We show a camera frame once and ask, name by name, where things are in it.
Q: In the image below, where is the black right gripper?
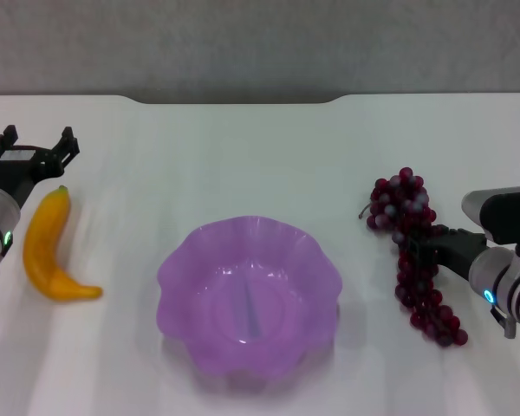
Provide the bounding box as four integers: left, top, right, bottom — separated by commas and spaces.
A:
405, 224, 489, 278

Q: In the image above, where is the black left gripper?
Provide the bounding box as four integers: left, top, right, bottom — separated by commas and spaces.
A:
0, 125, 81, 209

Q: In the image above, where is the dark red grape bunch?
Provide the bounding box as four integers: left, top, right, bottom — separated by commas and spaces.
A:
358, 167, 469, 348

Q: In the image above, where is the yellow banana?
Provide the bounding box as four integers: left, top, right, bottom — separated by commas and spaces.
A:
23, 185, 104, 301

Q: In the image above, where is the purple wavy plastic bowl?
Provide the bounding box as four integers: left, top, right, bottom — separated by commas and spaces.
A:
156, 215, 343, 391

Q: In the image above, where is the right wrist camera housing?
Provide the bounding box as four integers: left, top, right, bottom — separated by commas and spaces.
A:
461, 185, 520, 257

